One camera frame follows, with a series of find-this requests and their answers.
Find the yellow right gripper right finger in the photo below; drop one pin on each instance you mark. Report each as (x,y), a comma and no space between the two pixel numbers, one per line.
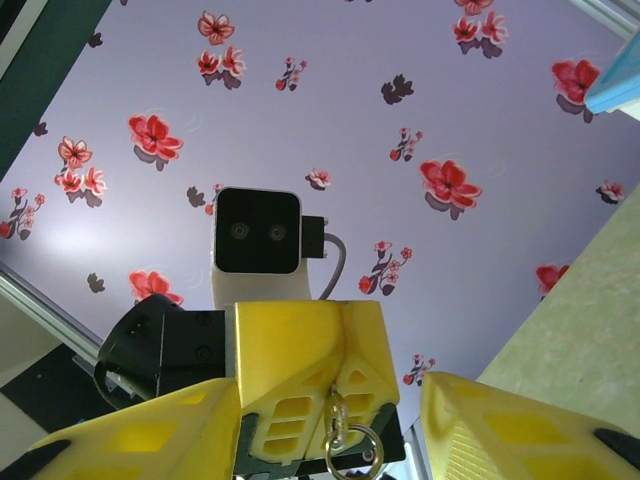
(525,440)

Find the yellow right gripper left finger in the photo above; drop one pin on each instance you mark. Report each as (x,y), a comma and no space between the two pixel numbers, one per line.
(150,435)

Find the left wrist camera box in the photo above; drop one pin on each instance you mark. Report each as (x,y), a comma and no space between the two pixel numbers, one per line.
(257,230)

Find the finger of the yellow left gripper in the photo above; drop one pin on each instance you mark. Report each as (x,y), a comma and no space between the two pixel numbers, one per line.
(285,345)
(370,350)

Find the blue lidded storage box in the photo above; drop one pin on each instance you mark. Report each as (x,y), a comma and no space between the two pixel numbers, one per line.
(615,80)

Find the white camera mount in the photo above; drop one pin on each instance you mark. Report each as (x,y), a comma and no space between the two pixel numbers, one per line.
(260,290)

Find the aluminium frame post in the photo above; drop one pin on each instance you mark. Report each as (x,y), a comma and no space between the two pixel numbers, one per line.
(615,17)
(40,300)

